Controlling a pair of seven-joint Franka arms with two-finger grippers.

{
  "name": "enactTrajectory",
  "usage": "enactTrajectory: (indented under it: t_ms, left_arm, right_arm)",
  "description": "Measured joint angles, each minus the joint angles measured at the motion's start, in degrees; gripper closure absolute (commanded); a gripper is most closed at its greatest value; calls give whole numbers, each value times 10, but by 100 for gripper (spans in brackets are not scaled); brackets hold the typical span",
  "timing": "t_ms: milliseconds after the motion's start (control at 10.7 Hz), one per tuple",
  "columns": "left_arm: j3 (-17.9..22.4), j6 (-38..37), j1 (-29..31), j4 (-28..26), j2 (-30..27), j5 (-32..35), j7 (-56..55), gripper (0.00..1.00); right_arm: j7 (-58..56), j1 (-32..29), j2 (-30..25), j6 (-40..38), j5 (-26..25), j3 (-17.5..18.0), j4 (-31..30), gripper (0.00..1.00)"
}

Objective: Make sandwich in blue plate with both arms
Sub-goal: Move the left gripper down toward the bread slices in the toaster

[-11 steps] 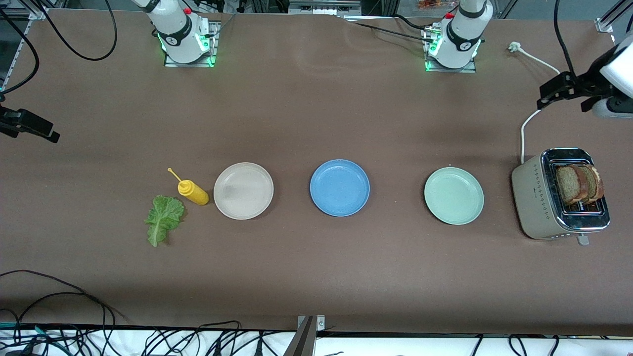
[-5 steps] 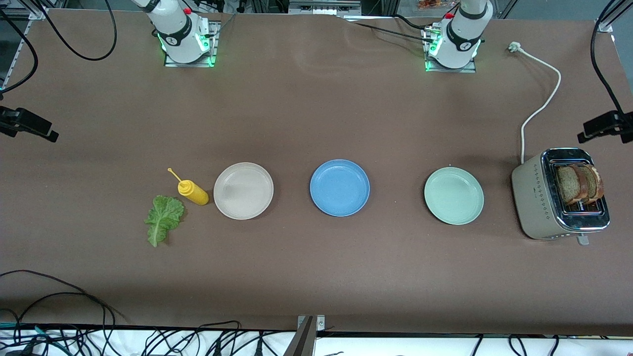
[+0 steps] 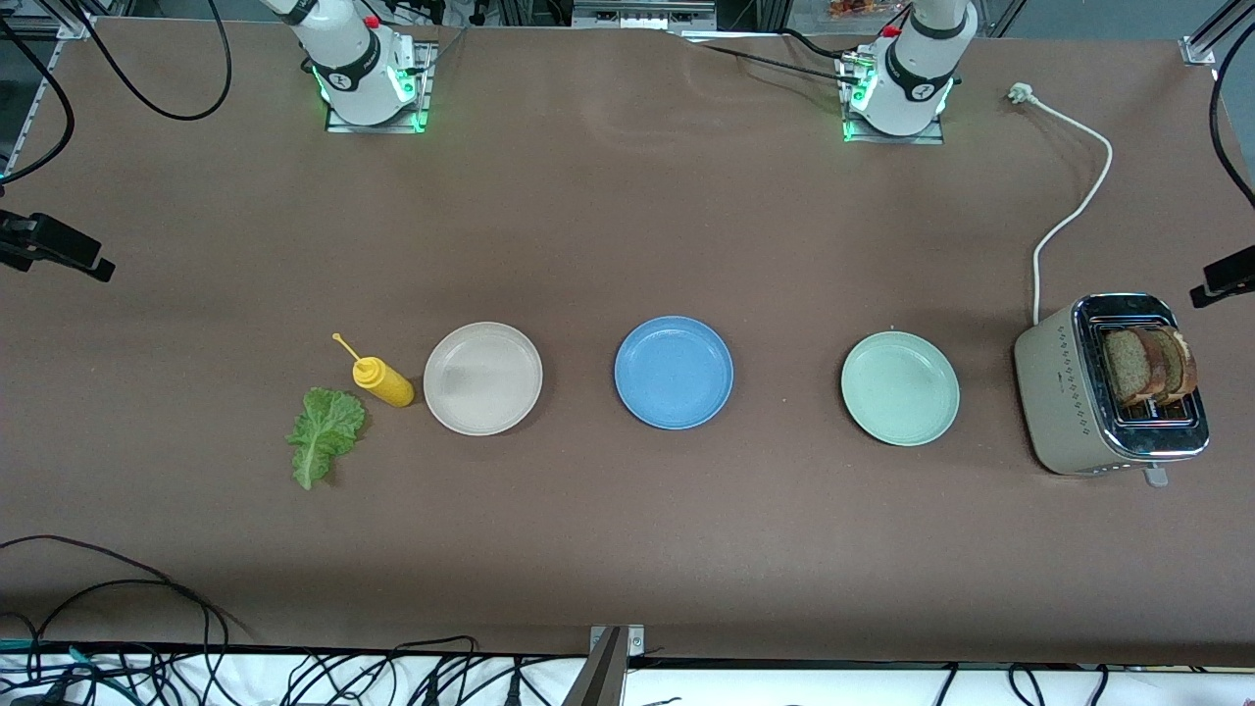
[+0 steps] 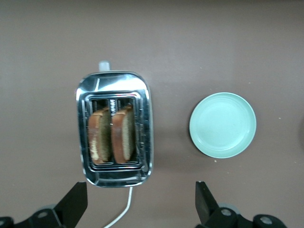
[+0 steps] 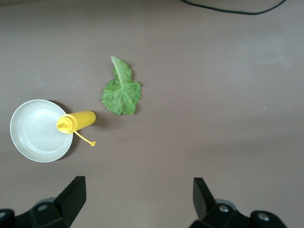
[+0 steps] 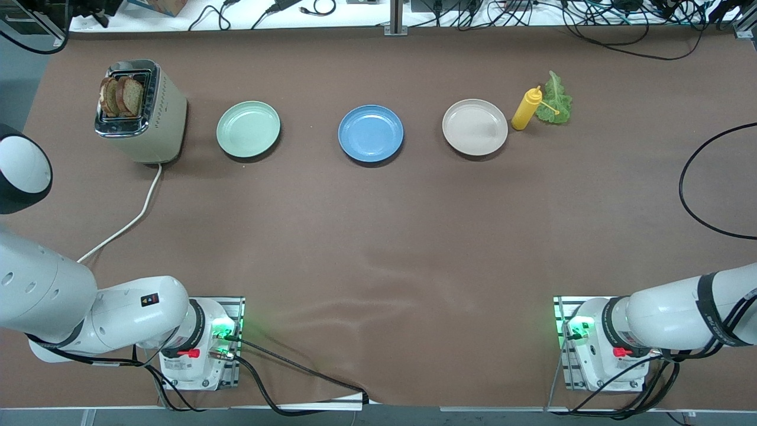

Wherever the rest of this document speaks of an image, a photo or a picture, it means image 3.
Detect brown bread slice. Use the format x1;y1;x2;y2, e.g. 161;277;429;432
1100;327;1168;409
1147;326;1199;399

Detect green lettuce leaf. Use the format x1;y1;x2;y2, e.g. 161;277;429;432
286;387;367;491

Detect yellow mustard squeeze bottle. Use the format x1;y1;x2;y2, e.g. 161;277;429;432
331;333;416;408

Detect light green plate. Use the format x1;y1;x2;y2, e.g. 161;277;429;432
840;330;961;447

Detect beige plate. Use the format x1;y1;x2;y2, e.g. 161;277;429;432
423;322;544;437

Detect blue plate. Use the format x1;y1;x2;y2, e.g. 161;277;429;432
614;315;734;430

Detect beige chrome-topped toaster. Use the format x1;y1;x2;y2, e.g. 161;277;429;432
1014;292;1211;488

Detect orange packet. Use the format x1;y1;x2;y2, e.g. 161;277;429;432
827;0;908;23

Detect grey metal box device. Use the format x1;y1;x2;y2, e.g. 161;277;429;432
572;0;719;32

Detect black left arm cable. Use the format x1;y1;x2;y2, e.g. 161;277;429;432
1209;67;1255;209

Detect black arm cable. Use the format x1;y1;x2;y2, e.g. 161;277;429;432
1209;67;1255;209
0;0;234;187

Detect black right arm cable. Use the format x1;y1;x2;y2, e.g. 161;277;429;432
0;0;234;187

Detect white toaster power cord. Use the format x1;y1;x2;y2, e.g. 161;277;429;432
1008;82;1115;327

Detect aluminium frame rail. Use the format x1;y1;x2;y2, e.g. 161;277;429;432
0;0;99;179

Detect aluminium corner bracket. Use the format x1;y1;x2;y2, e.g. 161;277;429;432
1180;0;1255;67

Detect long black looping cable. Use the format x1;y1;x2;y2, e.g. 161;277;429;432
0;534;258;653

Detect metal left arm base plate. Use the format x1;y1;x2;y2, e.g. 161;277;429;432
836;54;948;146

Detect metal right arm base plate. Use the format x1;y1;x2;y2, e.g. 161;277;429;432
325;41;438;134

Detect thin black table cable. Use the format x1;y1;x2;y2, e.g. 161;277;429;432
677;29;870;87

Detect tangled black cables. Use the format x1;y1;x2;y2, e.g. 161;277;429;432
0;635;589;706

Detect aluminium frame post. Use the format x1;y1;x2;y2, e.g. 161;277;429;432
563;625;646;706

